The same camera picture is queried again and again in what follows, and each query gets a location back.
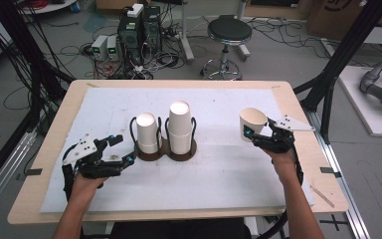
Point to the thin wooden stick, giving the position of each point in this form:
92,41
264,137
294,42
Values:
322,196

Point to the brown cardboard box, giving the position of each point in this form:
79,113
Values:
331,23

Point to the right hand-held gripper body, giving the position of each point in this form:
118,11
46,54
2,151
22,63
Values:
278,141

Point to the round black stool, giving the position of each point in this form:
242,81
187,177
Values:
229,30

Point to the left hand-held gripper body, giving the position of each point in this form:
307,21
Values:
94,166

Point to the slim black computer tower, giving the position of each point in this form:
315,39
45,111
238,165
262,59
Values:
152,30

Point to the person's dark clothing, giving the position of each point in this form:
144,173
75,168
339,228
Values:
179,230

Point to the person's right hand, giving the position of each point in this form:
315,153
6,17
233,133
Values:
285,164

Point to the aluminium floor rail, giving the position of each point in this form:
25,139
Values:
3,172
341,186

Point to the short stack of white cups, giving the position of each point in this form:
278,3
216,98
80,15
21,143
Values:
147,132

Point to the grey bench power supply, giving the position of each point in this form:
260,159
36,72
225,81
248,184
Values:
112,49
98,48

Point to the white paper cup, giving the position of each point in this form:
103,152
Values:
253,118

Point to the black tape strip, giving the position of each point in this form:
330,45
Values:
330,171
33,172

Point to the white table mat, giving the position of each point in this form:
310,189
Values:
212,172

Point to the black frame post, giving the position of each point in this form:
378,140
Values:
344,49

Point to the white box on tower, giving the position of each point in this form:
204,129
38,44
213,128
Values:
135,10

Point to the tall stack of white cups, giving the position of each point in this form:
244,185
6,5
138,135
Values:
180,126

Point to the person's left hand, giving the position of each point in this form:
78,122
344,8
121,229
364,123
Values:
86,187

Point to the white floor platform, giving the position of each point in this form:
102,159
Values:
361,103

